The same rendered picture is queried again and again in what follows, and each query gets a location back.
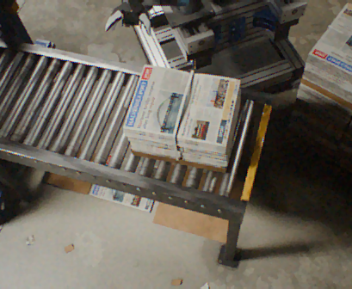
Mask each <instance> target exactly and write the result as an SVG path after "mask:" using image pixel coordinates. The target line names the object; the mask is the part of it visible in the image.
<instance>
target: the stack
mask: <svg viewBox="0 0 352 289"><path fill-rule="evenodd" d="M303 79H305V80H307V81H308V82H311V83H314V84H316V85H317V86H319V87H320V88H323V89H325V90H328V91H329V92H331V93H332V94H334V95H337V96H340V97H341V98H342V99H344V100H345V101H348V102H350V103H352V4H350V3H347V5H345V7H344V8H343V9H342V11H341V12H340V13H339V15H337V17H336V19H335V20H334V21H333V22H332V24H331V25H329V26H328V28H327V30H326V32H324V34H323V36H322V37H321V38H320V40H319V41H318V42H317V44H316V45H315V47H313V49H312V50H311V52H309V54H308V56H307V61H306V66H305V69H304V72H303ZM298 91H299V92H298V94H297V97H296V100H295V106H297V107H300V108H301V109H304V110H305V111H307V112H308V113H310V114H313V115H316V116H317V117H319V118H320V119H322V120H325V121H326V122H329V123H330V124H332V125H333V126H336V127H338V128H340V129H341V130H343V131H344V132H345V130H346V129H347V128H348V130H347V131H346V133H347V134H348V135H351V136H352V109H350V108H346V107H345V106H344V105H342V104H340V103H338V102H337V101H334V100H332V99H330V98H329V97H328V96H325V95H322V94H320V93H319V92H317V91H316V90H313V89H312V88H309V87H307V86H306V85H304V84H303V83H301V84H300V88H299V89H298ZM350 121H351V122H350ZM289 122H290V123H289V127H290V128H292V129H294V130H295V131H297V132H299V133H301V134H303V135H304V136H306V137H308V138H310V139H312V141H315V142H316V143H319V144H320V145H322V146H323V147H325V148H326V149H327V150H330V151H332V152H333V151H334V150H336V151H334V153H335V154H337V155H338V156H340V157H342V158H344V159H346V160H349V161H350V162H352V141H351V140H350V139H348V138H345V137H344V136H343V135H344V134H343V135H340V133H338V132H335V131H332V130H331V129H330V128H328V127H327V126H324V125H322V124H320V123H318V122H316V121H315V120H313V119H311V118H308V117H307V116H305V115H303V114H301V113H300V112H298V111H295V110H293V112H292V115H291V117H290V121H289ZM283 143H286V144H287V145H290V146H291V147H293V148H294V149H295V150H298V151H300V152H302V153H303V154H305V155H306V156H309V158H312V159H313V160H316V162H318V163H320V164H323V165H324V166H325V167H327V168H328V169H331V170H333V171H334V172H336V173H338V174H339V175H341V176H342V177H344V178H346V179H348V180H349V181H352V175H351V174H350V173H347V172H346V171H344V170H342V169H340V168H338V167H337V166H336V165H334V164H332V163H329V162H328V161H327V160H324V159H323V158H322V157H320V156H318V155H316V154H314V153H313V152H312V151H309V150H307V147H309V148H310V149H311V150H314V151H316V152H317V153H318V154H320V155H322V156H324V157H326V158H328V159H329V160H331V161H332V162H333V163H336V164H338V165H340V166H343V168H345V169H346V170H349V171H350V172H351V173H352V167H351V166H348V165H347V164H346V163H344V162H342V161H340V160H338V159H336V158H334V157H333V156H332V154H331V155H330V154H328V153H326V152H325V151H322V150H320V149H319V148H318V147H316V146H315V145H312V144H311V143H308V142H307V141H305V140H304V139H302V138H300V137H298V136H297V135H295V134H293V133H292V132H290V131H288V130H286V132H285V137H284V139H283Z"/></svg>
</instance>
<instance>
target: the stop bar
mask: <svg viewBox="0 0 352 289"><path fill-rule="evenodd" d="M271 108H272V106H270V105H269V104H264V110H263V112H262V119H261V121H260V126H259V128H258V134H257V136H256V142H255V145H254V150H253V153H252V156H251V161H250V167H249V170H248V173H247V178H246V180H245V183H244V189H243V194H242V197H241V200H240V201H243V202H245V203H249V198H250V194H251V189H252V188H253V181H254V178H255V175H256V169H257V163H258V161H259V158H260V153H261V150H262V143H263V141H264V135H265V132H266V128H267V125H268V123H269V116H270V110H271Z"/></svg>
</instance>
